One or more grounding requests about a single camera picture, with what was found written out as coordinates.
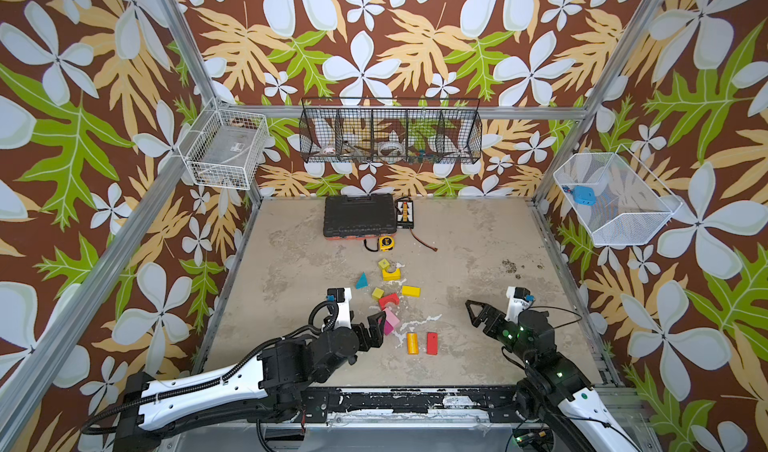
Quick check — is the light pink block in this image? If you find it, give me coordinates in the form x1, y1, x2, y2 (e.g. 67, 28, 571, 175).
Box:
384, 308, 400, 328

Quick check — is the orange cylinder block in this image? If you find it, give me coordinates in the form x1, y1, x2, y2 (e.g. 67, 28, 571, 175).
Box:
406, 332, 419, 355

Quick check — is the red rectangular block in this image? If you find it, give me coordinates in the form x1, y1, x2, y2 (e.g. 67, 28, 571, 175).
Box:
426, 332, 439, 356

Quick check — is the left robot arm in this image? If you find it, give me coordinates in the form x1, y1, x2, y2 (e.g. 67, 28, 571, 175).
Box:
80, 302, 386, 451

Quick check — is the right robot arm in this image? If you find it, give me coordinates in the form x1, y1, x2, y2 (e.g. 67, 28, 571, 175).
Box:
465, 300, 639, 451

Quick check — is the red arch block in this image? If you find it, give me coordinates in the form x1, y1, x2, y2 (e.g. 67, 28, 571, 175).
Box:
378, 293, 400, 310

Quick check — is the teal triangle block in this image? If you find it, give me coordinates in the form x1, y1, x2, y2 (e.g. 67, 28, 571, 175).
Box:
355, 273, 369, 290

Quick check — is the yellow rectangular block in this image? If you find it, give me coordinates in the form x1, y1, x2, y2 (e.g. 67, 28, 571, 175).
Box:
401, 286, 421, 298

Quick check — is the yellow arch block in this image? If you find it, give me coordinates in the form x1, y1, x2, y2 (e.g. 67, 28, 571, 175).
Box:
381, 264, 402, 282

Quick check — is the yellow tape measure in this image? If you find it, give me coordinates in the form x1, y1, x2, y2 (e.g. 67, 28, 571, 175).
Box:
378, 235, 395, 251

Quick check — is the black tool case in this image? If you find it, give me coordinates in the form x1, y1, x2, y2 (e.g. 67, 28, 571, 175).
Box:
323, 194, 397, 239

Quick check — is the black battery holder box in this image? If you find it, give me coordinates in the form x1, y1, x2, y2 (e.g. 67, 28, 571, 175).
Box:
395, 197, 415, 230

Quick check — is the blue object in basket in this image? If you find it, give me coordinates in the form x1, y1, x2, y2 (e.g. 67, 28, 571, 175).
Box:
570, 185, 597, 207

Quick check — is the white mesh basket right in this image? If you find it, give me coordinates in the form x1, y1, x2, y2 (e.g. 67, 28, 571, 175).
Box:
554, 146, 683, 247

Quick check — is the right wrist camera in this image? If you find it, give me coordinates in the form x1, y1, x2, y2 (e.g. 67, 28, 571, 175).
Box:
505, 286, 535, 323

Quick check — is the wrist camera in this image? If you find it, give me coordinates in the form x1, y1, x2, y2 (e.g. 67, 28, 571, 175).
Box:
327, 288, 352, 329
505, 286, 535, 323

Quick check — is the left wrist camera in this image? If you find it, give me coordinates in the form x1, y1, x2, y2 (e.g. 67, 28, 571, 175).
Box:
327, 288, 352, 329

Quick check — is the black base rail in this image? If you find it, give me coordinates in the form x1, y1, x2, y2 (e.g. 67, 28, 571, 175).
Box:
294, 385, 536, 424

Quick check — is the red cable piece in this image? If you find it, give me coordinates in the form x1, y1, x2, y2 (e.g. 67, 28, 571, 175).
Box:
410, 228, 439, 253

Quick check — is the black wire basket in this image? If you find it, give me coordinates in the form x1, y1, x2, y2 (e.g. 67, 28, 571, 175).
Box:
298, 97, 483, 164

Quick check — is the white wire basket left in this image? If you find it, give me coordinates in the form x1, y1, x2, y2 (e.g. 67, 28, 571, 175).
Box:
179, 100, 270, 191

